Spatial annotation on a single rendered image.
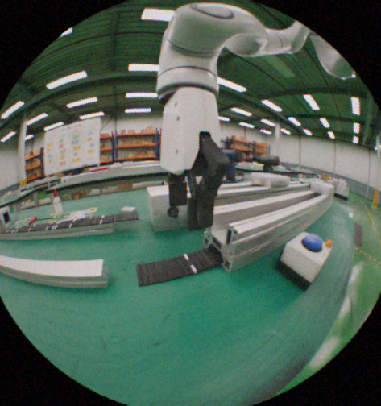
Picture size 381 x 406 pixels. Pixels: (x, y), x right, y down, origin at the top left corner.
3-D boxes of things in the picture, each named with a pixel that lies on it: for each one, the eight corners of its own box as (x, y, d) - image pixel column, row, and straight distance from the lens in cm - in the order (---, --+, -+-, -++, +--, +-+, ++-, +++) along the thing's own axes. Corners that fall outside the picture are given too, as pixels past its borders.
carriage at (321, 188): (327, 202, 71) (329, 187, 71) (308, 195, 74) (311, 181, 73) (332, 198, 87) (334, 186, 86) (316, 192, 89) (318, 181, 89)
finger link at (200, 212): (186, 171, 15) (186, 229, 17) (199, 176, 12) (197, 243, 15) (213, 171, 16) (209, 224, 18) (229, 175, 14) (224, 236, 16)
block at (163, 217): (156, 237, 35) (152, 198, 31) (149, 217, 45) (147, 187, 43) (191, 230, 36) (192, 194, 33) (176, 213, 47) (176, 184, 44)
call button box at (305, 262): (304, 292, 27) (322, 263, 23) (268, 264, 29) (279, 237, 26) (320, 271, 34) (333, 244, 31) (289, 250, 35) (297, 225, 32)
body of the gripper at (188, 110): (154, 103, 25) (153, 169, 23) (170, 71, 16) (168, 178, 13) (196, 106, 27) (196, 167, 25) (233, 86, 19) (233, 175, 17)
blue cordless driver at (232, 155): (232, 196, 67) (234, 149, 65) (206, 188, 81) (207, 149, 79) (242, 195, 73) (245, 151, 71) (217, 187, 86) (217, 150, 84)
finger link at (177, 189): (163, 165, 25) (165, 201, 27) (168, 167, 22) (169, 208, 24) (181, 164, 26) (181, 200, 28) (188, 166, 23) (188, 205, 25)
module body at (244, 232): (229, 274, 25) (238, 231, 20) (203, 244, 31) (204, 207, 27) (331, 206, 95) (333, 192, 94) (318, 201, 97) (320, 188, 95)
